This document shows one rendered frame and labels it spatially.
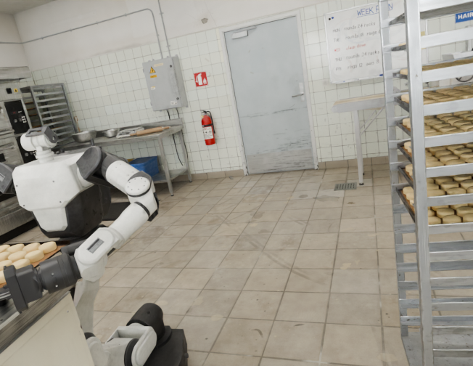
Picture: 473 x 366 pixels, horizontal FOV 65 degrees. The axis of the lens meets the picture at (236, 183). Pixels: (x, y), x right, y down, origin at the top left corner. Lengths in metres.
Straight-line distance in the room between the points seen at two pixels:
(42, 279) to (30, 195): 0.53
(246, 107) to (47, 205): 4.20
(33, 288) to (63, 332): 0.31
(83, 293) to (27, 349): 0.37
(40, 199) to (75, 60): 5.28
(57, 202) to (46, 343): 0.48
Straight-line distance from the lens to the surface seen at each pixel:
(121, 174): 1.31
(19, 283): 1.11
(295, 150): 5.37
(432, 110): 1.18
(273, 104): 5.32
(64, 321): 1.37
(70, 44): 6.75
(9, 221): 5.37
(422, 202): 1.21
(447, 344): 2.00
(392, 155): 1.62
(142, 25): 5.99
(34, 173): 1.53
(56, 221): 1.55
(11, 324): 1.25
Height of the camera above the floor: 1.41
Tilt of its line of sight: 15 degrees down
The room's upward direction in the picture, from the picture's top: 10 degrees counter-clockwise
